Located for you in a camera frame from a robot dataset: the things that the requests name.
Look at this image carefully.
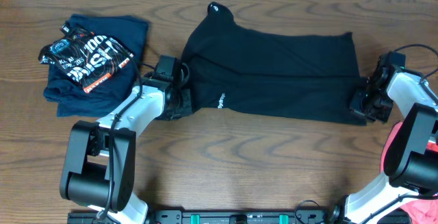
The black t-shirt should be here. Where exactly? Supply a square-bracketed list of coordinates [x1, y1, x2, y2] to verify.
[181, 2, 366, 126]

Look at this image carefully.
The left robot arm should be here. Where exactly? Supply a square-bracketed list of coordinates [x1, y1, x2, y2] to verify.
[60, 58, 192, 223]

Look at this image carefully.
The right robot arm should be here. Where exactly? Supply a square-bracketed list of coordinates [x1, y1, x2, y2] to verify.
[325, 66, 437, 223]

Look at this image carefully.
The black orange printed jersey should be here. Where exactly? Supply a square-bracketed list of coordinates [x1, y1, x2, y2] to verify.
[38, 23, 133, 93]

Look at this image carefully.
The folded navy blue shirt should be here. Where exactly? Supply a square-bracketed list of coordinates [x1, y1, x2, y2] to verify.
[43, 14, 149, 117]

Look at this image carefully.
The red printed t-shirt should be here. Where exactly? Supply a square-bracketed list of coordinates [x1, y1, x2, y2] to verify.
[380, 122, 437, 224]

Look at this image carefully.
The left black cable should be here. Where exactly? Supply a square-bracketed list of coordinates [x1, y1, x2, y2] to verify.
[92, 54, 157, 223]

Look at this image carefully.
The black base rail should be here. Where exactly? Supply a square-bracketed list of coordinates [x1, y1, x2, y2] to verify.
[66, 199, 411, 224]

